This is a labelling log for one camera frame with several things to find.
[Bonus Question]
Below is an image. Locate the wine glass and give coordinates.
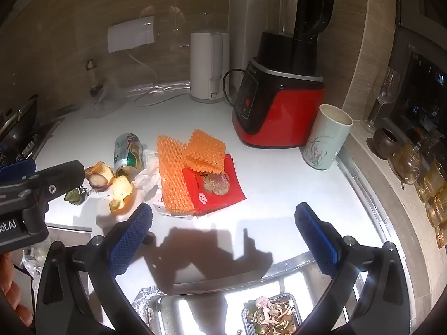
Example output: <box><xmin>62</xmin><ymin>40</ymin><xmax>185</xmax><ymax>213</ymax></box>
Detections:
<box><xmin>361</xmin><ymin>67</ymin><xmax>401</xmax><ymax>133</ymax></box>

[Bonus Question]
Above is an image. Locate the white wall socket cover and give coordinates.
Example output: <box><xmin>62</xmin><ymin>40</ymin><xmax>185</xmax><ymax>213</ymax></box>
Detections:
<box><xmin>106</xmin><ymin>16</ymin><xmax>156</xmax><ymax>54</ymax></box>

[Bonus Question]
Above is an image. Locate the brown ceramic cup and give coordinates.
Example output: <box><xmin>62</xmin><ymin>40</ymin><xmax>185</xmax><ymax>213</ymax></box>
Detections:
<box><xmin>367</xmin><ymin>127</ymin><xmax>399</xmax><ymax>161</ymax></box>

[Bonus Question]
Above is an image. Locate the person's left hand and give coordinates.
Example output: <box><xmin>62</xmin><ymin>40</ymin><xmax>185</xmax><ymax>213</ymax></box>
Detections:
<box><xmin>0</xmin><ymin>254</ymin><xmax>34</xmax><ymax>327</ymax></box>

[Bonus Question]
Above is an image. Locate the green vegetable scrap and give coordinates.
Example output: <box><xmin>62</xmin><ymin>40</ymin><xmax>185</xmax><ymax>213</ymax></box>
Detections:
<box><xmin>64</xmin><ymin>188</ymin><xmax>88</xmax><ymax>206</ymax></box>

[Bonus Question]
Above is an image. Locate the dark wok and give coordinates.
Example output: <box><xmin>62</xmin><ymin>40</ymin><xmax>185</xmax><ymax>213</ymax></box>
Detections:
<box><xmin>0</xmin><ymin>94</ymin><xmax>39</xmax><ymax>143</ymax></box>

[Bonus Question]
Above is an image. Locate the paper card red stamp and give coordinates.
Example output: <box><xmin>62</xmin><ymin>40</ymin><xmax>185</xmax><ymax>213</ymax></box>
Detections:
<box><xmin>153</xmin><ymin>195</ymin><xmax>194</xmax><ymax>220</ymax></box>

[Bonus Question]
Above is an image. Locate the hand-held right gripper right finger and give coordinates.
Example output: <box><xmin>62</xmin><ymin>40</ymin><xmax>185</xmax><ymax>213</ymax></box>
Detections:
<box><xmin>294</xmin><ymin>202</ymin><xmax>411</xmax><ymax>335</ymax></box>

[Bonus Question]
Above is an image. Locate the white tissue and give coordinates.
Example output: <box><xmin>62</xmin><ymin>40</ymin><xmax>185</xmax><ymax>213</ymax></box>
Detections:
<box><xmin>134</xmin><ymin>149</ymin><xmax>163</xmax><ymax>199</ymax></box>

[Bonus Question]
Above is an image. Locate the black power cable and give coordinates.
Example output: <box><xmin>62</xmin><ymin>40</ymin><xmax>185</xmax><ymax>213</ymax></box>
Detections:
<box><xmin>222</xmin><ymin>69</ymin><xmax>245</xmax><ymax>107</ymax></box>

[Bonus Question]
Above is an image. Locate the small glass bottle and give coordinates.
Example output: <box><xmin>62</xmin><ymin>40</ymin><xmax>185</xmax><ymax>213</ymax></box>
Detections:
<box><xmin>85</xmin><ymin>59</ymin><xmax>105</xmax><ymax>96</ymax></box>

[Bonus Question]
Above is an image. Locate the green drink can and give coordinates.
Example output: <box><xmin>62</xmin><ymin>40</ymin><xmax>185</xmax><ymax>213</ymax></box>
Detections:
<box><xmin>113</xmin><ymin>133</ymin><xmax>144</xmax><ymax>178</ymax></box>

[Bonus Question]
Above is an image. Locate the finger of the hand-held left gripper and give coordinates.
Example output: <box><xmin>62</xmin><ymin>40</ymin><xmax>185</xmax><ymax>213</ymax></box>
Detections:
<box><xmin>0</xmin><ymin>160</ymin><xmax>87</xmax><ymax>213</ymax></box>
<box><xmin>0</xmin><ymin>160</ymin><xmax>37</xmax><ymax>182</ymax></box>

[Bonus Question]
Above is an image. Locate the crumpled foil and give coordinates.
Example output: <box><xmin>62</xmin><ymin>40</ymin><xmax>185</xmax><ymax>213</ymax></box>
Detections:
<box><xmin>134</xmin><ymin>286</ymin><xmax>165</xmax><ymax>325</ymax></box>

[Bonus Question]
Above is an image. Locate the clear plastic edge strip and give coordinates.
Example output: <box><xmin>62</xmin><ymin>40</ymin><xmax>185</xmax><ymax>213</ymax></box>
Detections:
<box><xmin>126</xmin><ymin>82</ymin><xmax>191</xmax><ymax>95</ymax></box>

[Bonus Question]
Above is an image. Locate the long orange foam net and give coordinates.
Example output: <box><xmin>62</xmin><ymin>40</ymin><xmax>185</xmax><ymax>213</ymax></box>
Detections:
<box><xmin>157</xmin><ymin>135</ymin><xmax>194</xmax><ymax>215</ymax></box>

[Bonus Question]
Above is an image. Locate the square orange foam net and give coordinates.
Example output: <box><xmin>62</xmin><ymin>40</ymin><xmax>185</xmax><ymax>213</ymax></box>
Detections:
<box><xmin>183</xmin><ymin>129</ymin><xmax>227</xmax><ymax>175</ymax></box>

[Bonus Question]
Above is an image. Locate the white electric kettle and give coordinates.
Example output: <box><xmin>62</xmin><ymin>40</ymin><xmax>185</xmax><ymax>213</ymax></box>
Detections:
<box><xmin>189</xmin><ymin>31</ymin><xmax>230</xmax><ymax>103</ymax></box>

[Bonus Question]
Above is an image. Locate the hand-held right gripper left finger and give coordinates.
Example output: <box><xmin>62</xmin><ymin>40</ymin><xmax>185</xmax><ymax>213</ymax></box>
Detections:
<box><xmin>35</xmin><ymin>202</ymin><xmax>156</xmax><ymax>335</ymax></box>

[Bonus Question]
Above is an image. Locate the clear plastic bag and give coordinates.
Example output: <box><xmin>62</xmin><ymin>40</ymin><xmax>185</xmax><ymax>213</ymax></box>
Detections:
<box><xmin>82</xmin><ymin>77</ymin><xmax>140</xmax><ymax>117</ymax></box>

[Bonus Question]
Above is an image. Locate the white power cable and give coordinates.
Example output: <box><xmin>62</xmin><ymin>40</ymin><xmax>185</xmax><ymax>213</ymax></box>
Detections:
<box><xmin>126</xmin><ymin>49</ymin><xmax>191</xmax><ymax>107</ymax></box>

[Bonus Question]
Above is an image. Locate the ceramic cup flower print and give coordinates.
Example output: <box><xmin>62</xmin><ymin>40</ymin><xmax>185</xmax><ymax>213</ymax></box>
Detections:
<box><xmin>302</xmin><ymin>104</ymin><xmax>354</xmax><ymax>171</ymax></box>

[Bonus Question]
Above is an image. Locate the red snack packet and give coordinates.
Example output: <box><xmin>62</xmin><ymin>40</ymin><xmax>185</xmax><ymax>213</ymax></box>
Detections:
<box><xmin>182</xmin><ymin>154</ymin><xmax>247</xmax><ymax>217</ymax></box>

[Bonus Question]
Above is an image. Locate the large orange peel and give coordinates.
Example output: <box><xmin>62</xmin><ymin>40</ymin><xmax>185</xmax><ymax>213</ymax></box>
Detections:
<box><xmin>109</xmin><ymin>175</ymin><xmax>135</xmax><ymax>214</ymax></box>

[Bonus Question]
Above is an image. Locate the foil tray with food scraps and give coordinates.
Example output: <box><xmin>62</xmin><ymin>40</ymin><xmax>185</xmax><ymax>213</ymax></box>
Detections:
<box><xmin>242</xmin><ymin>293</ymin><xmax>303</xmax><ymax>335</ymax></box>

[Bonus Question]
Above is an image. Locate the glass teapot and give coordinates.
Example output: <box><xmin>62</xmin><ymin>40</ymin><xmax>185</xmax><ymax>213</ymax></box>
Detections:
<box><xmin>389</xmin><ymin>142</ymin><xmax>425</xmax><ymax>185</ymax></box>

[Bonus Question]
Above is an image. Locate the purple onion slice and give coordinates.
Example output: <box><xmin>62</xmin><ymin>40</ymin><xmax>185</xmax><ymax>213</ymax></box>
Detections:
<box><xmin>87</xmin><ymin>172</ymin><xmax>109</xmax><ymax>191</ymax></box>

